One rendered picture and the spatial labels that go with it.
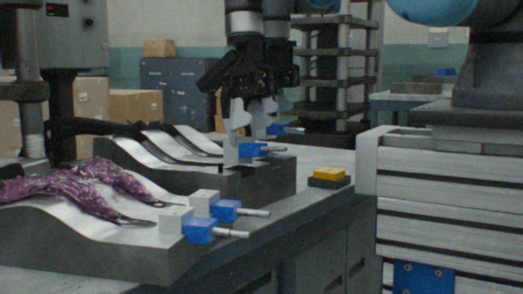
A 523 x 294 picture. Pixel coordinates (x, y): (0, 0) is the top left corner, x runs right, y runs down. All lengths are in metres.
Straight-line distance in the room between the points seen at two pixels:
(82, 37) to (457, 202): 1.38
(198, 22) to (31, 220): 7.99
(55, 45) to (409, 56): 6.18
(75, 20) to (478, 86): 1.37
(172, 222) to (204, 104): 7.34
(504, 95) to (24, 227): 0.68
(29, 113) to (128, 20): 7.95
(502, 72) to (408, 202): 0.22
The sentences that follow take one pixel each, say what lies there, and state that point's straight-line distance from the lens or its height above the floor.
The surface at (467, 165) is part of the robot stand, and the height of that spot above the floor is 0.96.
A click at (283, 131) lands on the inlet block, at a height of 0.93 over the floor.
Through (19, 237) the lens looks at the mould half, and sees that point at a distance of 0.87.
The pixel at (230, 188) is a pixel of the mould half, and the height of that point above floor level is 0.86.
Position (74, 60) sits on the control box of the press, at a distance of 1.85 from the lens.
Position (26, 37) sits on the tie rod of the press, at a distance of 1.60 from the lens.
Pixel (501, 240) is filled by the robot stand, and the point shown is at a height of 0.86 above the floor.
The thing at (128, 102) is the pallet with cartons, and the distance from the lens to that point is 5.73.
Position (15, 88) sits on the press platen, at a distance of 1.59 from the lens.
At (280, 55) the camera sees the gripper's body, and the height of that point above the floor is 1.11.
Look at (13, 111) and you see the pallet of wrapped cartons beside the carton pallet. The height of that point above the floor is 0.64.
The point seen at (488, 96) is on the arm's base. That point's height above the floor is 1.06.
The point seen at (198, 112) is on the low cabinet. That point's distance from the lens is 8.17.
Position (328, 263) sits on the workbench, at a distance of 1.43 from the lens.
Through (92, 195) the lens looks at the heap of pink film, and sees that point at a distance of 0.88.
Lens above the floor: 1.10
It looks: 10 degrees down
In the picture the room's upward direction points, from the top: straight up
